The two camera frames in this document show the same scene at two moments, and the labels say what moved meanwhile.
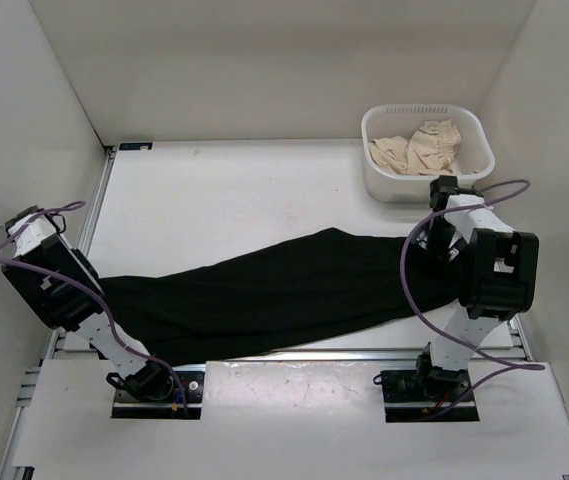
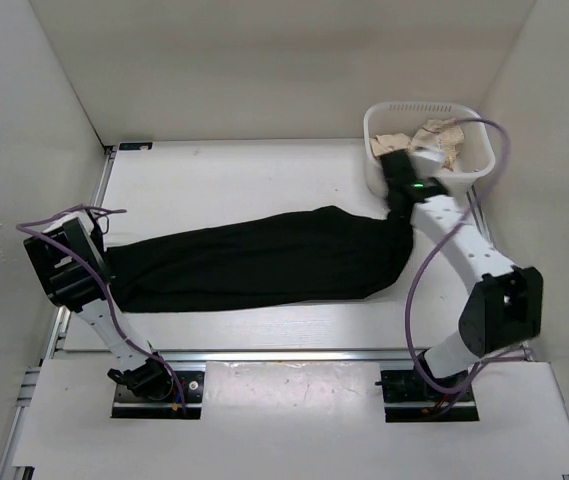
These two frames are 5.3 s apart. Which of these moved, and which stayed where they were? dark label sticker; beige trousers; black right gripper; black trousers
Moved: black trousers; black right gripper
Stayed: dark label sticker; beige trousers
